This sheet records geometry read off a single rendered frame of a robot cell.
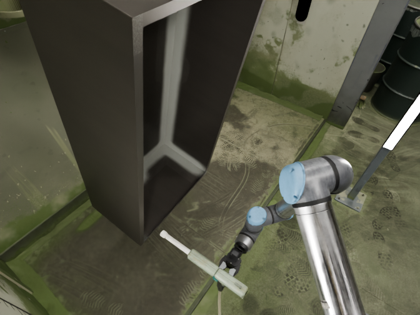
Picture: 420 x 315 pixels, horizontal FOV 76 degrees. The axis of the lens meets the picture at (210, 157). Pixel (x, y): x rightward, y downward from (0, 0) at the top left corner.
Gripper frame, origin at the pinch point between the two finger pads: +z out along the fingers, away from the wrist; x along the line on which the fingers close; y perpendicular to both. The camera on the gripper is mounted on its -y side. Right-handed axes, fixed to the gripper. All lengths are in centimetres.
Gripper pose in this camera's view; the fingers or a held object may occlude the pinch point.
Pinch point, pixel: (220, 280)
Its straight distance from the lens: 137.4
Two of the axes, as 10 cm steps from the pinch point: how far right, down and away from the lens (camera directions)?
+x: -8.3, -4.4, 3.3
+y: -0.4, 6.4, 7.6
